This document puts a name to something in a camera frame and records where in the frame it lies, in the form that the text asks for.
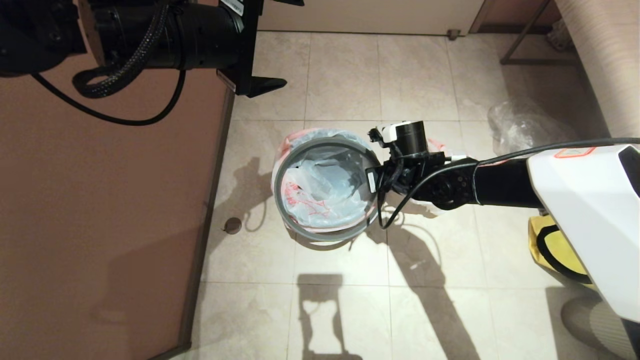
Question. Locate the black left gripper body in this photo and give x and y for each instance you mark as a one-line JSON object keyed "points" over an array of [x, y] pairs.
{"points": [[247, 50]]}

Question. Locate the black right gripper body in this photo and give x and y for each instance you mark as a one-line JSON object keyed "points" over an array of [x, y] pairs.
{"points": [[387, 179]]}

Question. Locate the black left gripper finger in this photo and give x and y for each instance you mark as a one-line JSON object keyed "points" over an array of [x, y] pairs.
{"points": [[265, 86], [287, 2]]}

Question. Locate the used white bag red trim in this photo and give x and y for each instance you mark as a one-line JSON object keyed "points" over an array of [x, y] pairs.
{"points": [[445, 149]]}

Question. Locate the white plastic bag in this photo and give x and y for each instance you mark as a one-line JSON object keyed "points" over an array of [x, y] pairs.
{"points": [[320, 200]]}

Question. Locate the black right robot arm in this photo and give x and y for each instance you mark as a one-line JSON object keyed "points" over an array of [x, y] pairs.
{"points": [[590, 210]]}

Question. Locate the clear plastic bag dark contents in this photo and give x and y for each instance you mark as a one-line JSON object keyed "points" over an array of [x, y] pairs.
{"points": [[520, 125]]}

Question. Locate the yellow fabric bag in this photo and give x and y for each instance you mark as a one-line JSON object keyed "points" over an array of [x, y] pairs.
{"points": [[565, 250]]}

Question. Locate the small silver connector block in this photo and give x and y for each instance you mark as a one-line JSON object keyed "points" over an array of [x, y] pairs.
{"points": [[376, 136]]}

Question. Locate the round metal floor drain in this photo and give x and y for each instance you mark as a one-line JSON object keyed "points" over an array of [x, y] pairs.
{"points": [[233, 226]]}

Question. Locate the small metal door stop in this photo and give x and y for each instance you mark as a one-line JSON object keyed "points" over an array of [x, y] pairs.
{"points": [[454, 34]]}

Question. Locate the grey mesh bundle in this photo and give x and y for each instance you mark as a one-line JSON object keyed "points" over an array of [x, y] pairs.
{"points": [[560, 36]]}

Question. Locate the beige striped furniture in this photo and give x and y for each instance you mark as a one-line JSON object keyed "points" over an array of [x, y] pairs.
{"points": [[605, 60]]}

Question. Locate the grey ribbed round pouf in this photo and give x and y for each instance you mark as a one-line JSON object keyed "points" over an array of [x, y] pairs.
{"points": [[590, 325]]}

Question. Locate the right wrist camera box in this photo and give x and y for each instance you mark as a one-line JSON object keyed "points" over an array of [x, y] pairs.
{"points": [[370, 181]]}

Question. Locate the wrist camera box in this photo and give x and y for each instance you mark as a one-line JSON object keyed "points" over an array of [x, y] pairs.
{"points": [[370, 181], [232, 6]]}

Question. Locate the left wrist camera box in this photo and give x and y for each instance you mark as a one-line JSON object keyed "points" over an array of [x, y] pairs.
{"points": [[232, 6]]}

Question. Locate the dark metal frame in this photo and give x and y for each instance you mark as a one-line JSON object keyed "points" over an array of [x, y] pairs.
{"points": [[535, 61]]}

